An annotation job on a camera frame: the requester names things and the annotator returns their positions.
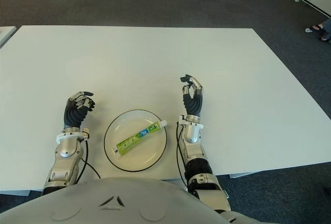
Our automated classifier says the white side table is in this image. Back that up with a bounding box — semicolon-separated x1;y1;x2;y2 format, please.
0;26;18;49

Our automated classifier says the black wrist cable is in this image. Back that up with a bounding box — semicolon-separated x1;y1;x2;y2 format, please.
79;135;102;181
175;121;189;191

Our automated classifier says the white plate with black rim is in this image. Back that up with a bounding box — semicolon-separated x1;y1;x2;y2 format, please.
103;109;168;172

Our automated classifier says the grey robot torso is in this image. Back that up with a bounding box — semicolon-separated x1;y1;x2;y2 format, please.
0;176;226;224

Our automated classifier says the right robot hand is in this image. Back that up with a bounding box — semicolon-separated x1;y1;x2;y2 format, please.
178;74;204;116

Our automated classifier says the person's foot in sandal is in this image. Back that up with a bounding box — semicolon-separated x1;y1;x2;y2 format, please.
311;18;331;41

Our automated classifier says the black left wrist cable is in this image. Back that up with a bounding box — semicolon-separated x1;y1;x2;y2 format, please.
79;135;102;181

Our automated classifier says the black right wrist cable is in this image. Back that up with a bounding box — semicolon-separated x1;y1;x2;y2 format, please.
175;121;189;191

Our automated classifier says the green toothpaste tube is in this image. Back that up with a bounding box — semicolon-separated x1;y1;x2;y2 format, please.
113;120;168;161

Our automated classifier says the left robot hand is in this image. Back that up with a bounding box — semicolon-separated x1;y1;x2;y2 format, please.
63;91;96;129

